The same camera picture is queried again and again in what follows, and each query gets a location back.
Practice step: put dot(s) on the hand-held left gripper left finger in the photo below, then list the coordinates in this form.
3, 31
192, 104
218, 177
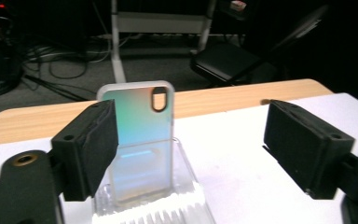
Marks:
84, 149

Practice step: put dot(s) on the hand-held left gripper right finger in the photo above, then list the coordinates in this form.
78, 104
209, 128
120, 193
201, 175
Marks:
304, 146

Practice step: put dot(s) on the iridescent translucent phone case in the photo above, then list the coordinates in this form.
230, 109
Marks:
140, 124

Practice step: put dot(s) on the clear acrylic display rack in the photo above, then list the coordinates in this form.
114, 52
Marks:
174, 209

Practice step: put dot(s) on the white table cover sheet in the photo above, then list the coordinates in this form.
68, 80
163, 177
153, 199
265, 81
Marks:
236, 161

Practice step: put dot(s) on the black chair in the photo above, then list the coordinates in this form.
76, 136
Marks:
223, 60

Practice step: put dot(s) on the dark equipment with red light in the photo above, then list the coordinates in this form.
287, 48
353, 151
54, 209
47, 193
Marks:
0, 46

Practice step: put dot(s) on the small red and white object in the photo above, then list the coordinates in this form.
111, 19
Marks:
238, 5

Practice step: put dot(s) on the wooden-topped desk with white frame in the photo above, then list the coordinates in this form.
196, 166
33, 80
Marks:
161, 22

